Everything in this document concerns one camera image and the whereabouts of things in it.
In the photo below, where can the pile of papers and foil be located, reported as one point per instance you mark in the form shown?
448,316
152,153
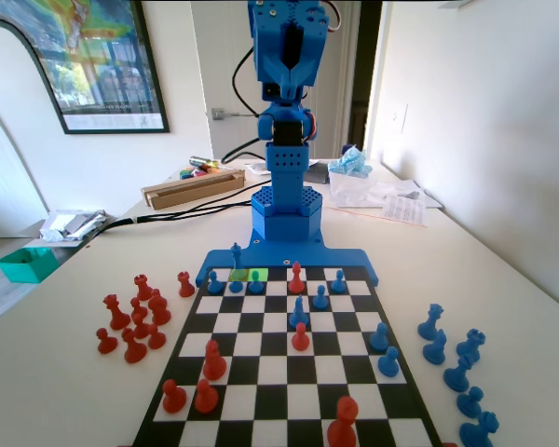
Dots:
70,223

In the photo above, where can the blue king chess piece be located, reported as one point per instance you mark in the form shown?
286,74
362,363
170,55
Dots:
236,258

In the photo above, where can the printed paper sheet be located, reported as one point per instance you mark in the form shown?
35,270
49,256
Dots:
405,210

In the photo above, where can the white paper sheet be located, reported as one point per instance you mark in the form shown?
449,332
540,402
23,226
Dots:
256,168

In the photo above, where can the red piece back row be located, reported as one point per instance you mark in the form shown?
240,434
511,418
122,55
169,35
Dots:
296,279

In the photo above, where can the black framed map poster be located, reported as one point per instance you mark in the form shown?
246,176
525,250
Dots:
102,70

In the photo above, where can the blue pawn chess piece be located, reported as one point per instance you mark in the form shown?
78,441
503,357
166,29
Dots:
213,284
379,338
255,285
337,281
319,299
389,363
235,286

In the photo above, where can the coloured marker set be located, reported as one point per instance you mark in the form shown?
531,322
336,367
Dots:
193,174

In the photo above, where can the red chess queen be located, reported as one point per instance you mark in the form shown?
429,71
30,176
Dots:
116,314

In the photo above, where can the dark grey pad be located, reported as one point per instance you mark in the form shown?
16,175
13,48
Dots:
317,173

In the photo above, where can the long cardboard box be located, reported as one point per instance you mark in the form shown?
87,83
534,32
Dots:
191,191

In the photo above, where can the blue arm base plate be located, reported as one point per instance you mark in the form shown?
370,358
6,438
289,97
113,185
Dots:
344,258

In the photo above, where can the large red piece front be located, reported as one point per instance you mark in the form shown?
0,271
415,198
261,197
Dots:
343,423

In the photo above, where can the clear plastic bag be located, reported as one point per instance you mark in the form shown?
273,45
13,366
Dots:
368,191

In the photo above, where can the red pawn chess piece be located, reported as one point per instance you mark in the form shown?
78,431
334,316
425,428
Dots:
300,337
106,342
173,396
206,396
137,307
140,327
156,337

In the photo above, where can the silver tube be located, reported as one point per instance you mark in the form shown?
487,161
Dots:
204,161

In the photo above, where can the black white chessboard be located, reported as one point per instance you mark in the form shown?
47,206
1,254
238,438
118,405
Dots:
279,372

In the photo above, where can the red chess bishop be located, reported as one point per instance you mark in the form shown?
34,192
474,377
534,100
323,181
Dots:
213,362

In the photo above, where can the white arched panel black edge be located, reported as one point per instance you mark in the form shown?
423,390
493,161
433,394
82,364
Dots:
9,93

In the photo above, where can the blue bishop chess piece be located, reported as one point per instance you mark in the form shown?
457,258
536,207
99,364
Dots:
299,313
459,373

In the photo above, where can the green plastic bin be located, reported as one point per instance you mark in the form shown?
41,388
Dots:
25,267

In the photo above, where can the blue white fabric bundle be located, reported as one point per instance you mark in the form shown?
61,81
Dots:
351,163

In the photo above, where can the white door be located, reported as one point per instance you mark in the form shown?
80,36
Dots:
209,70

